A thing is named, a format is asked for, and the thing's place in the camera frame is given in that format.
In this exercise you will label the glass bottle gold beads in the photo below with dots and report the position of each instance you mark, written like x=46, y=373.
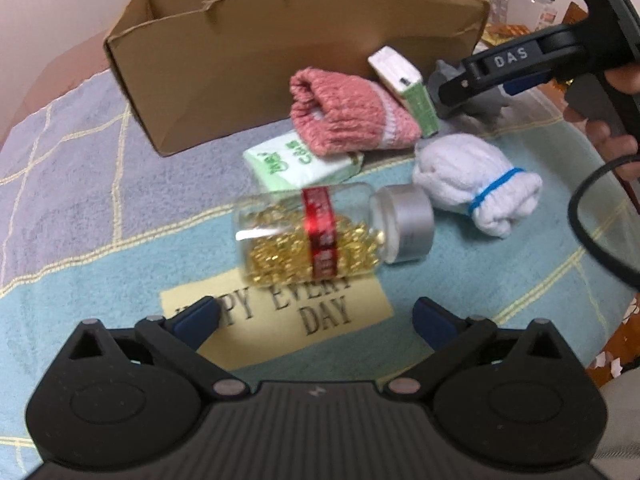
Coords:
x=326, y=232

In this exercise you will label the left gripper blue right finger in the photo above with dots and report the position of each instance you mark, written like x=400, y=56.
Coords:
x=435, y=324

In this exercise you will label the green white tissue pack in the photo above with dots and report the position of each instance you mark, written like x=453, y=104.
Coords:
x=404, y=81

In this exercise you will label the brown cardboard box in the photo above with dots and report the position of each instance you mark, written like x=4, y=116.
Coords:
x=195, y=71

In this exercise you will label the pink knitted sock roll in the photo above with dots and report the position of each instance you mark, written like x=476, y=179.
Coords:
x=335, y=113

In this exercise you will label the blue grey checked cloth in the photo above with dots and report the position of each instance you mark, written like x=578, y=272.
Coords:
x=96, y=224

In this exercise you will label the white sock roll blue band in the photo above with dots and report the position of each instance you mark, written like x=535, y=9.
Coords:
x=466, y=175

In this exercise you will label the yellow happy every day card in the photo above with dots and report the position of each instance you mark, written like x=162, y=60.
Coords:
x=261, y=324

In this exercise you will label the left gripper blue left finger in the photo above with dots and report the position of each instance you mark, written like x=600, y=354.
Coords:
x=195, y=324

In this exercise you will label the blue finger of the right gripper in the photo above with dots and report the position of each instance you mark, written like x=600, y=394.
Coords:
x=520, y=85

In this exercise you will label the black lid clear container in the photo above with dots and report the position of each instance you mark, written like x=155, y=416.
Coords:
x=509, y=18

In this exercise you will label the person's right hand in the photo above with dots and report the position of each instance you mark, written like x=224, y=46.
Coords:
x=588, y=103

